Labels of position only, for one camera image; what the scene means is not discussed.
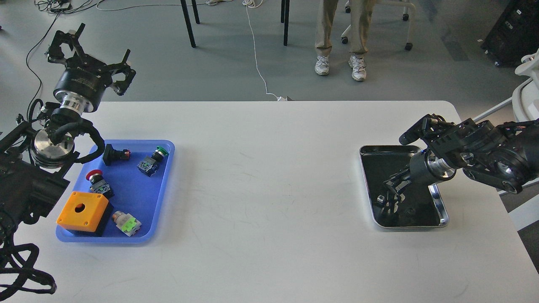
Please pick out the orange black button box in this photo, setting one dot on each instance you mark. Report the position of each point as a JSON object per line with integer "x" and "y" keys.
{"x": 85, "y": 213}

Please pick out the black selector switch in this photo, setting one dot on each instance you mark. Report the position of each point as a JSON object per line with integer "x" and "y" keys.
{"x": 110, "y": 155}

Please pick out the silver metal tray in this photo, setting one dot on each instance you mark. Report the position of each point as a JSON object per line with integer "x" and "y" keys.
{"x": 421, "y": 205}

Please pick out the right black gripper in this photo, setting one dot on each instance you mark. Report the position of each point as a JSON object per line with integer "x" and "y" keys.
{"x": 424, "y": 168}

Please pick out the white rolling chair base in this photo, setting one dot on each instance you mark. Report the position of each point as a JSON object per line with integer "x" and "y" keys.
{"x": 399, "y": 12}

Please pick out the black equipment case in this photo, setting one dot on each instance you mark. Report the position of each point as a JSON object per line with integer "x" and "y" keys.
{"x": 515, "y": 33}

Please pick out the black table leg right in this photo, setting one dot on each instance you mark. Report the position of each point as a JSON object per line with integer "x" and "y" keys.
{"x": 284, "y": 19}

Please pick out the black table leg left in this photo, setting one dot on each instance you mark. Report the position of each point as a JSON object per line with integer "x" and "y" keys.
{"x": 186, "y": 15}

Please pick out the red mushroom push button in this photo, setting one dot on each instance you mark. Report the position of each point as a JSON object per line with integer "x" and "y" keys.
{"x": 98, "y": 184}

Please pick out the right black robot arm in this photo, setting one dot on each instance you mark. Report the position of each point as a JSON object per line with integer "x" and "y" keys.
{"x": 504, "y": 157}

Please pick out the green push button switch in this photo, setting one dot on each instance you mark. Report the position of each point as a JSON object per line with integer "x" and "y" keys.
{"x": 149, "y": 165}

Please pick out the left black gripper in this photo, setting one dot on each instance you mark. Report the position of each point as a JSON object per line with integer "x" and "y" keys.
{"x": 82, "y": 82}

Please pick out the clear green indicator switch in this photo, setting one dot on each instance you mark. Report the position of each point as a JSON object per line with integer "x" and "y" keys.
{"x": 128, "y": 224}

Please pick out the black table leg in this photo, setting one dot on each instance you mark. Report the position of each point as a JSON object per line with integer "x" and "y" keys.
{"x": 186, "y": 15}
{"x": 284, "y": 19}

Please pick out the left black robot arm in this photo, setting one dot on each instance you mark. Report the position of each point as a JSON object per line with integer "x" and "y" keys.
{"x": 36, "y": 155}

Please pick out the blue plastic tray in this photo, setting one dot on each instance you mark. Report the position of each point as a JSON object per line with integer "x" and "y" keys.
{"x": 134, "y": 192}

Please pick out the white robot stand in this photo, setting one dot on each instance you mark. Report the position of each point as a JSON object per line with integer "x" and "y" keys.
{"x": 524, "y": 101}

